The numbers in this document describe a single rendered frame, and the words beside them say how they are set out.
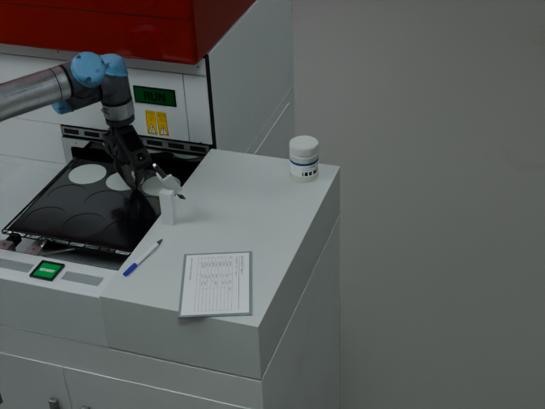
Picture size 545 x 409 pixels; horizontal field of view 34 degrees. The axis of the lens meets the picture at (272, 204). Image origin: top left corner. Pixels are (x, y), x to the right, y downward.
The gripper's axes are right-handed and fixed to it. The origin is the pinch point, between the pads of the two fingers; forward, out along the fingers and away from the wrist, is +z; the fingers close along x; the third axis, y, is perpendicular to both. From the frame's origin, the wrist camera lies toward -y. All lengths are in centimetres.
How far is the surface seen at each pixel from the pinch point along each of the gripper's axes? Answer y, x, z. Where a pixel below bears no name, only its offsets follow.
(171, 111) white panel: 4.8, -15.4, -14.2
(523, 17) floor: 158, -336, 103
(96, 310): -39.3, 30.1, -1.9
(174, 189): -25.8, 1.5, -12.9
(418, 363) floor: -25, -78, 94
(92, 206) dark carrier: 0.6, 12.2, 0.9
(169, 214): -27.5, 4.7, -8.2
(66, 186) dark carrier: 13.7, 13.4, 0.9
